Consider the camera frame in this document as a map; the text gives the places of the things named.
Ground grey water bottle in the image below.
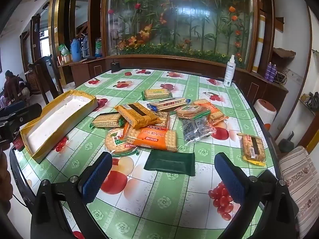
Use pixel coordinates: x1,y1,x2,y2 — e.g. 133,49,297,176
82,36,90,58

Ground small orange white boxes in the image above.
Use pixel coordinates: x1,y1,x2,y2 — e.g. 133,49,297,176
58,55,73,66

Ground round cracker packet green label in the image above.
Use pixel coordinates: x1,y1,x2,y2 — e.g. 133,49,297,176
176,105,211,119
105,127,139,157

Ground large orange cracker packet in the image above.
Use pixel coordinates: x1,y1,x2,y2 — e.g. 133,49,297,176
123,122,178,152

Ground blue thermos flask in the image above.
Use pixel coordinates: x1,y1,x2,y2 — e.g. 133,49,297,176
70,38,81,61

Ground blue-edged cracker packet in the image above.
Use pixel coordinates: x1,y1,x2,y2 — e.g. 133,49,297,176
147,98,190,112

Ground clear packet of dark snacks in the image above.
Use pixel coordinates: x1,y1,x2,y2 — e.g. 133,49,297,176
180,117,217,145

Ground person's left forearm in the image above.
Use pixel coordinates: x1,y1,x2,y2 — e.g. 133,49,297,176
0,152,14,215

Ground fruit print green tablecloth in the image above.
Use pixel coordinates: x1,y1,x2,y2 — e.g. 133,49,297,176
11,68,280,239

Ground clear square cracker packet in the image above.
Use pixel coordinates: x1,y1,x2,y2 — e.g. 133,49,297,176
153,111,170,130

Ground dark items on shelf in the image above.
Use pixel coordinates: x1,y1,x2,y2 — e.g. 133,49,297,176
300,92,319,110

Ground dark green foil packet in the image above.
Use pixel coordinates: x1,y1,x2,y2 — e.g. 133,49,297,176
144,149,196,177

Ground yellow cracker packet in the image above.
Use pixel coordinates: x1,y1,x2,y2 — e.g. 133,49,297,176
237,132,267,167
114,103,160,129

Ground white orange plastic stool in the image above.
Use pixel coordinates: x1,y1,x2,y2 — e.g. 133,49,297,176
253,99,277,130

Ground gold-edged white cardboard box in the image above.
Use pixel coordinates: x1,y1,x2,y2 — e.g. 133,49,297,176
20,90,99,164

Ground white yellow rolled sheet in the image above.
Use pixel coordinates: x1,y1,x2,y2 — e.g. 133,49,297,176
252,14,265,73

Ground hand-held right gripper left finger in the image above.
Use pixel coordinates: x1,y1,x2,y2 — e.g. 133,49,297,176
30,151,114,239

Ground wooden chair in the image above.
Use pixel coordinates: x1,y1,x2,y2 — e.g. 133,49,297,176
28,54,63,105

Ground wire basket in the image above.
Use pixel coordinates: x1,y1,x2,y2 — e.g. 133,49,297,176
275,70,287,84

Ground white spray bottle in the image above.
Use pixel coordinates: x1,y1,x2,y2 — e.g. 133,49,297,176
223,55,236,87

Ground blue green plastic bag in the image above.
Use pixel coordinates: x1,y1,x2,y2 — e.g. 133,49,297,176
95,38,103,58

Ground woven wicker basket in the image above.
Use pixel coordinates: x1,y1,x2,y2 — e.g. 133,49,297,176
25,71,38,92

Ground green snack bag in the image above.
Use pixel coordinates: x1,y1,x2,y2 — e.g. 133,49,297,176
58,44,71,56

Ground green-edged square cracker packet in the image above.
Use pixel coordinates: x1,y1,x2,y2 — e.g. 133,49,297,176
90,112,125,129
142,89,173,100

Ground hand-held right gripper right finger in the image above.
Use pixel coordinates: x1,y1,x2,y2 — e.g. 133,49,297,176
214,152,299,239

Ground wooden sideboard cabinet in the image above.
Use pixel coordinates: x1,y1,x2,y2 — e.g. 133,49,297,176
57,55,289,110

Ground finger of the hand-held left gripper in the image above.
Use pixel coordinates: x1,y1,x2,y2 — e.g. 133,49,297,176
0,103,42,130

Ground dark metal kettle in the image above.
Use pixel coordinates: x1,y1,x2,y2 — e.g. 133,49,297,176
279,131,294,153

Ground striped floral cushion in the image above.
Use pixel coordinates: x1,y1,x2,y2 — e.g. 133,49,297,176
279,146,319,239

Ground glass flower display case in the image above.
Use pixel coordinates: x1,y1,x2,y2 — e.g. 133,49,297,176
103,0,257,68

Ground brown wooden root carving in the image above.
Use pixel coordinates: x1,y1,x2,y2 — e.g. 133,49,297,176
272,48,296,65

